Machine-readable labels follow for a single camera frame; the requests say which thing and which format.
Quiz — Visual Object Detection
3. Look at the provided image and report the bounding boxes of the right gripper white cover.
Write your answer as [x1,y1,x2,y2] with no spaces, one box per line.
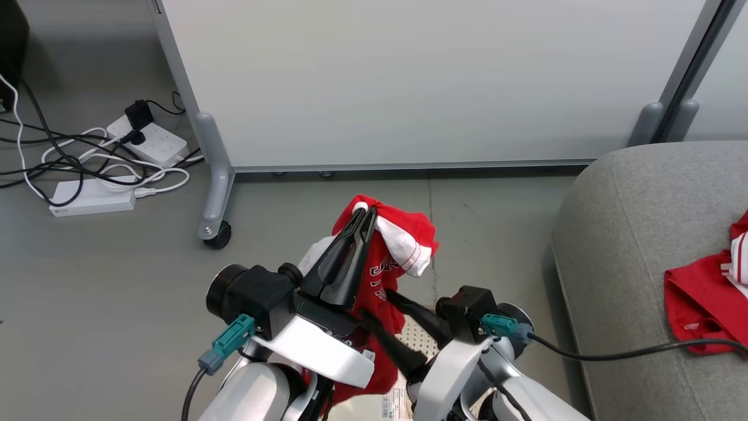
[360,290,493,421]

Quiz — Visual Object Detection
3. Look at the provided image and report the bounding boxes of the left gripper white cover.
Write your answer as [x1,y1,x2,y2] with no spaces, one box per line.
[251,206,378,390]

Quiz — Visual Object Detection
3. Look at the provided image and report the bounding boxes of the red jersey with white sleeve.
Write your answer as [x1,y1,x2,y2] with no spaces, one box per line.
[297,194,440,408]

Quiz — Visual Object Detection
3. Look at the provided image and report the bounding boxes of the red shirt with white stripes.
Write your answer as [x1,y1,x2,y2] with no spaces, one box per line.
[664,210,748,357]

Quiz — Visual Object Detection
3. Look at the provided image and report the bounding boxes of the grey fabric sofa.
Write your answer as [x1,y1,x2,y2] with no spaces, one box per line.
[551,140,748,421]

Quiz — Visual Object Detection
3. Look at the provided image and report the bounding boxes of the white perforated laundry basket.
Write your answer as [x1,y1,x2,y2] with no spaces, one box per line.
[327,318,494,421]

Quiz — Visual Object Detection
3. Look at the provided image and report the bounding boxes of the black caster wheel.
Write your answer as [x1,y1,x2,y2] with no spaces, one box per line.
[202,220,233,250]

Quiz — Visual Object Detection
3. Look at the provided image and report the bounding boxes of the grey partition leg with caster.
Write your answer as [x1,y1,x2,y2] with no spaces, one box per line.
[194,112,236,241]

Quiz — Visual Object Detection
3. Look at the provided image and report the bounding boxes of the large white partition panel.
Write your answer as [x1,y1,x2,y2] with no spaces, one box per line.
[149,0,724,174]

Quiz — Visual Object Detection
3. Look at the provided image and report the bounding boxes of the white power strip with plugs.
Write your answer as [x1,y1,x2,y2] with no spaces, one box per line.
[106,113,189,169]

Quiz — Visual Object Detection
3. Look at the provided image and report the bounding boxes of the black power adapter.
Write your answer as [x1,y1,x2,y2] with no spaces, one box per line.
[124,100,155,131]

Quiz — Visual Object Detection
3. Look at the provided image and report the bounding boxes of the flat white power strip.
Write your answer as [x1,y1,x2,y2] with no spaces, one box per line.
[49,175,137,218]

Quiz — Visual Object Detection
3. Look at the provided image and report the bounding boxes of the short grey partition leg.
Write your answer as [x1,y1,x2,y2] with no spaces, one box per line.
[667,99,701,143]
[628,102,666,147]

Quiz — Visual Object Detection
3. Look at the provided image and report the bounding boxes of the black box on floor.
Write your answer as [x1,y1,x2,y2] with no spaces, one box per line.
[0,0,30,113]

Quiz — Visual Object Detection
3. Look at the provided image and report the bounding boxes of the narrow white partition panel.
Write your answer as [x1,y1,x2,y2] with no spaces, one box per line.
[666,0,748,143]

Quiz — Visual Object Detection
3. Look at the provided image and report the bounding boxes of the right teal cable connector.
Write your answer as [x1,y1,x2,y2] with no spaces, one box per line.
[481,313,534,346]

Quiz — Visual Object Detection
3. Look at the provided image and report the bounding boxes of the teal cable connector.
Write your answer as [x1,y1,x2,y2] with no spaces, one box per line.
[197,313,257,376]
[481,313,534,346]

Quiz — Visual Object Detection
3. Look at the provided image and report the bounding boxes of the left teal cable connector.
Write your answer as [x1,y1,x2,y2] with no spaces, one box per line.
[197,313,257,376]

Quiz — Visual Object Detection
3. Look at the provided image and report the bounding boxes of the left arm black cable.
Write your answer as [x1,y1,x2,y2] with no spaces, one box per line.
[181,367,209,421]

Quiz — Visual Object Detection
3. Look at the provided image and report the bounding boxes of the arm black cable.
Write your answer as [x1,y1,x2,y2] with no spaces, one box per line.
[181,367,209,421]
[523,330,748,361]

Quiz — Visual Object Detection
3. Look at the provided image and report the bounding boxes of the white cable with plug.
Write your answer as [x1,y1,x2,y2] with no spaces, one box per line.
[93,166,191,198]

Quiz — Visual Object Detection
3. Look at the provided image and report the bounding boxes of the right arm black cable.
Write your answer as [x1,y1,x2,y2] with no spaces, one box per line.
[523,330,748,361]

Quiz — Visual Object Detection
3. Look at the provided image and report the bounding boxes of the thin black adapter cable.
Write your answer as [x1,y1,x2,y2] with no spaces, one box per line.
[146,91,186,116]

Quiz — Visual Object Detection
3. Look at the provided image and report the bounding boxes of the white looped cable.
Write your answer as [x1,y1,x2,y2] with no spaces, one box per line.
[40,126,147,176]

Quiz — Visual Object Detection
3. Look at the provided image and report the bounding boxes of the black floor cable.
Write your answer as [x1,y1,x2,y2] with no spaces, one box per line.
[0,76,205,191]

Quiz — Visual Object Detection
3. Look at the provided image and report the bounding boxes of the long thin white cable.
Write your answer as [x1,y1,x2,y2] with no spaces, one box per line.
[0,74,56,206]

